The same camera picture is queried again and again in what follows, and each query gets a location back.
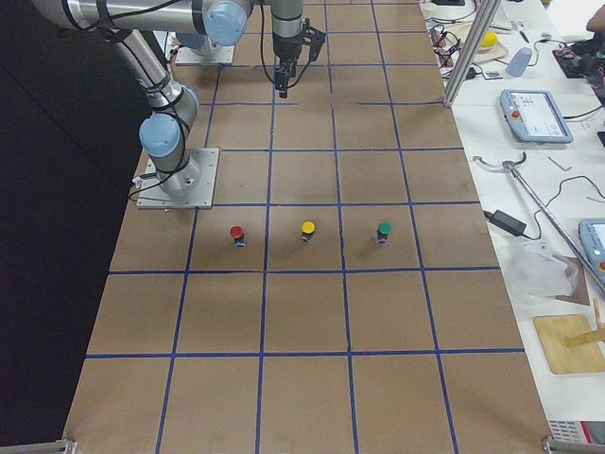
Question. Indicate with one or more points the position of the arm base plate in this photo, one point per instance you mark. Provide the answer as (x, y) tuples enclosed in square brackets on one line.
[(204, 56), (193, 186)]

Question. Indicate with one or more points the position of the clear plastic bag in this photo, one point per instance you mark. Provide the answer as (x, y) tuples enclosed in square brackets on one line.
[(533, 269)]

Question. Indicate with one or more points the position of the aluminium frame post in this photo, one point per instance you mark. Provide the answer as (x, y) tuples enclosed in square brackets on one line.
[(483, 18)]

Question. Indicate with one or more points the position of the light blue cup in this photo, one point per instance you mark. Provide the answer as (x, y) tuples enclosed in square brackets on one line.
[(519, 62)]

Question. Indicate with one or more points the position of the green push button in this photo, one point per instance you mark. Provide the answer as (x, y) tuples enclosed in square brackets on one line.
[(383, 231)]

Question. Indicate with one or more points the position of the wooden cutting board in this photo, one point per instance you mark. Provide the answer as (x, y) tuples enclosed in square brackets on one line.
[(570, 344)]

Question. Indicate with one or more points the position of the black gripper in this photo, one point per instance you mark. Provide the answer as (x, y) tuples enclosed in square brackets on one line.
[(285, 48)]

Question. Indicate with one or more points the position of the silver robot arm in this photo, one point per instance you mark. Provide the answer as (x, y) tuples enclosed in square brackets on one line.
[(225, 22), (175, 107)]

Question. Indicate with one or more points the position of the yellow lemon toy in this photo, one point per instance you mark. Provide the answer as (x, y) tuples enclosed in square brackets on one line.
[(489, 40)]

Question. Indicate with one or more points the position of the yellow push button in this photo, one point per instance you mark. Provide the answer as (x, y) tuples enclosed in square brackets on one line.
[(308, 229)]

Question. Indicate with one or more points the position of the black power adapter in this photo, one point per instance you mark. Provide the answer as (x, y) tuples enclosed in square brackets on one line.
[(507, 223)]

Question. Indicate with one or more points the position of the red push button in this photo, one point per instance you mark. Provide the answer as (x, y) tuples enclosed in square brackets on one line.
[(237, 233)]

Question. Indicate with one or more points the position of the metal cane with handle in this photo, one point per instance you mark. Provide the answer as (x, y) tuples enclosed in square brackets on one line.
[(512, 167)]

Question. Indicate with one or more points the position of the blue teach pendant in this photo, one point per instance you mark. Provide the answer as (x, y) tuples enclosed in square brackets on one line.
[(591, 236), (534, 117)]

